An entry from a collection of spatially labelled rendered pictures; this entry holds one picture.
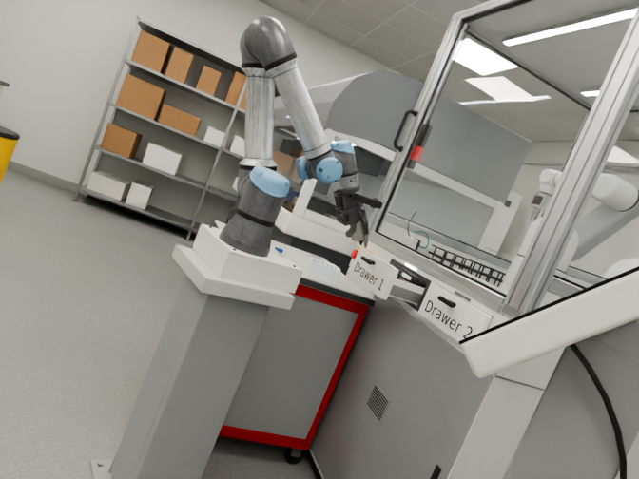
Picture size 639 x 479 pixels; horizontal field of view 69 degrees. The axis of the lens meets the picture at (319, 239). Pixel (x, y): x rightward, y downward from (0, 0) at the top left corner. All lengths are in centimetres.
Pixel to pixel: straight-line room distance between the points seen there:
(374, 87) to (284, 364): 141
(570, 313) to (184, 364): 101
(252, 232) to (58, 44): 497
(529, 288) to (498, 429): 39
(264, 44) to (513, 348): 100
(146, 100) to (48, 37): 128
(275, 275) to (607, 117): 94
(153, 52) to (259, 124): 407
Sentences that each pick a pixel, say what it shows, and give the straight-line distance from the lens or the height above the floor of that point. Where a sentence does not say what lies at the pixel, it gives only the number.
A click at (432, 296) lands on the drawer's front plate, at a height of 89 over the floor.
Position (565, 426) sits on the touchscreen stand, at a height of 89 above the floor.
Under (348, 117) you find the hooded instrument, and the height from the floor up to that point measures 146.
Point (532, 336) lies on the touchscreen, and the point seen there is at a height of 101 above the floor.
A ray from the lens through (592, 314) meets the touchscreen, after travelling 60.
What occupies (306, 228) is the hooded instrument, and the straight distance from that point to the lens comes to 239.
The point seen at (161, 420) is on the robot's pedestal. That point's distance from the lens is 143.
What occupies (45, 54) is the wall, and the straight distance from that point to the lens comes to 610.
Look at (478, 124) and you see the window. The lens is 177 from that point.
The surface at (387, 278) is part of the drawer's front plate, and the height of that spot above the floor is 89.
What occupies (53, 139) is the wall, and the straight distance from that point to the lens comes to 603.
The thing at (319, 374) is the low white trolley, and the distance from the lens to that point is 188.
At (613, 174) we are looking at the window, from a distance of 142.
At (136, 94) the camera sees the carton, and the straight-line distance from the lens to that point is 542.
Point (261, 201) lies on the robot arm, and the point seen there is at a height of 98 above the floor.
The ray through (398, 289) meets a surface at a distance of 158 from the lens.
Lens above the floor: 107
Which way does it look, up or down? 6 degrees down
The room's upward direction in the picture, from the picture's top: 22 degrees clockwise
